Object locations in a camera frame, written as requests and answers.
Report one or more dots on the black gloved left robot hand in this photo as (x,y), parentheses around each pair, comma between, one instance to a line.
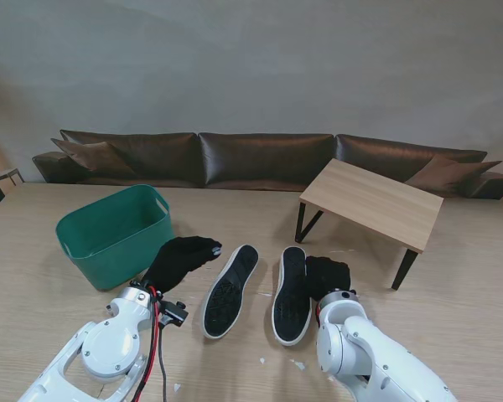
(180,259)

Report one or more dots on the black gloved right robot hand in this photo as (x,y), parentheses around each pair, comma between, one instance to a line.
(329,274)

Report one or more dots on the yellow canvas sneaker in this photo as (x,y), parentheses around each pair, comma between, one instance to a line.
(226,301)
(291,301)

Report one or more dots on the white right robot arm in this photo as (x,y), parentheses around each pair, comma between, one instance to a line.
(373,352)

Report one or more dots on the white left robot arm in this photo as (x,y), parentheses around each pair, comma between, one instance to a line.
(109,347)

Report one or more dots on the green plastic basket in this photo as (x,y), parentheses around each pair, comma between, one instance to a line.
(109,222)

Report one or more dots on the small wooden stand black legs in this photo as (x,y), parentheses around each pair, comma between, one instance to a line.
(369,201)

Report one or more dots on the brown leather sofa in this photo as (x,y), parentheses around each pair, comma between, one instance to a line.
(255,159)

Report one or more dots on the brown sofa cushion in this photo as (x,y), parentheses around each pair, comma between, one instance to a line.
(92,157)
(452,176)

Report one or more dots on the small wooden side table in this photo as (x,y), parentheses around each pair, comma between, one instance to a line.
(6,172)

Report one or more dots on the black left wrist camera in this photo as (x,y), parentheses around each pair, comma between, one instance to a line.
(174,313)

